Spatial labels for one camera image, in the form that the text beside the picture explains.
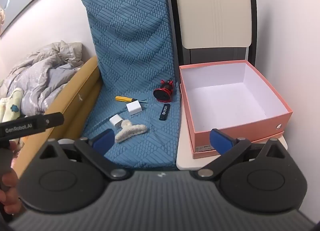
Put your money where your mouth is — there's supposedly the cream fluffy hair claw clip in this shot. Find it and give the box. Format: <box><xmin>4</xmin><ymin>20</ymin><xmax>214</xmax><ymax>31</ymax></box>
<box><xmin>115</xmin><ymin>119</ymin><xmax>148</xmax><ymax>143</ymax></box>

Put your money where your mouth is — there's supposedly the cream cloth with blue print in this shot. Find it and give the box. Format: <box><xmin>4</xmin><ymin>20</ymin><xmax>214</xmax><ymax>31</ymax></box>
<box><xmin>0</xmin><ymin>87</ymin><xmax>26</xmax><ymax>122</ymax></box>

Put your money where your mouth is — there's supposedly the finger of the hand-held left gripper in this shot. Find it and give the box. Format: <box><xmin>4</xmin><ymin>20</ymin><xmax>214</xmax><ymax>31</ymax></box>
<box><xmin>42</xmin><ymin>112</ymin><xmax>65</xmax><ymax>128</ymax></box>

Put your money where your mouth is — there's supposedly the black flash drive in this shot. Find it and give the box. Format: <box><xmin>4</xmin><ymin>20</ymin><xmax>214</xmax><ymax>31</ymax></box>
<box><xmin>159</xmin><ymin>103</ymin><xmax>171</xmax><ymax>121</ymax></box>

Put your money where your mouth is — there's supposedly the blue textured seat cover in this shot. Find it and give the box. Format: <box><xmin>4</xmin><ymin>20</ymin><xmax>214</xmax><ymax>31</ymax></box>
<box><xmin>81</xmin><ymin>0</ymin><xmax>182</xmax><ymax>169</ymax></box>

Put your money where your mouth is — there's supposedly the white charger plug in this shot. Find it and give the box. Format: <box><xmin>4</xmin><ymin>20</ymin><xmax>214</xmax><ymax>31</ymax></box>
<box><xmin>126</xmin><ymin>100</ymin><xmax>145</xmax><ymax>116</ymax></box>
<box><xmin>109</xmin><ymin>114</ymin><xmax>124</xmax><ymax>129</ymax></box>

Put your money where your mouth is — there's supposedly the grey duvet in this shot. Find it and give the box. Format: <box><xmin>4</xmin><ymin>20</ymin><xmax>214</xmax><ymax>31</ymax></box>
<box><xmin>0</xmin><ymin>41</ymin><xmax>84</xmax><ymax>121</ymax></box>

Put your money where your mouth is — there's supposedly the pink cardboard box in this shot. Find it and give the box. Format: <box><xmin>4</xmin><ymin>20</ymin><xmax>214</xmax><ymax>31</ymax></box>
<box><xmin>179</xmin><ymin>60</ymin><xmax>293</xmax><ymax>148</ymax></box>

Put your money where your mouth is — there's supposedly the cream chair with black frame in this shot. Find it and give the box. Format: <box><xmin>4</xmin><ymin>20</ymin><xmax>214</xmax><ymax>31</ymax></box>
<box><xmin>167</xmin><ymin>0</ymin><xmax>288</xmax><ymax>171</ymax></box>

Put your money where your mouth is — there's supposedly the red and black toy figure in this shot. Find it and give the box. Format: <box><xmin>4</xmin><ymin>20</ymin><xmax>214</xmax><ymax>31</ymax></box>
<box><xmin>153</xmin><ymin>79</ymin><xmax>175</xmax><ymax>103</ymax></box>

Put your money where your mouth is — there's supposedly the person's left hand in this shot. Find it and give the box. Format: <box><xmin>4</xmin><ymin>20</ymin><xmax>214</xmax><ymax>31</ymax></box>
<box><xmin>0</xmin><ymin>140</ymin><xmax>22</xmax><ymax>213</ymax></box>

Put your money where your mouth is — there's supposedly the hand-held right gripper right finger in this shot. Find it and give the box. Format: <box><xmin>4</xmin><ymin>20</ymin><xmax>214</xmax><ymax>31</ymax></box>
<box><xmin>196</xmin><ymin>128</ymin><xmax>288</xmax><ymax>181</ymax></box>

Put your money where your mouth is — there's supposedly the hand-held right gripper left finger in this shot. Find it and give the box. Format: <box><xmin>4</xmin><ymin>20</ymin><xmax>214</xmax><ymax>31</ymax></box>
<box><xmin>39</xmin><ymin>128</ymin><xmax>132</xmax><ymax>181</ymax></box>

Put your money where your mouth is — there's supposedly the yellow screwdriver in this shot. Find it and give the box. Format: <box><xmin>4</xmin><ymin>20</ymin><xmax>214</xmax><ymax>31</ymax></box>
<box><xmin>115</xmin><ymin>96</ymin><xmax>148</xmax><ymax>103</ymax></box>

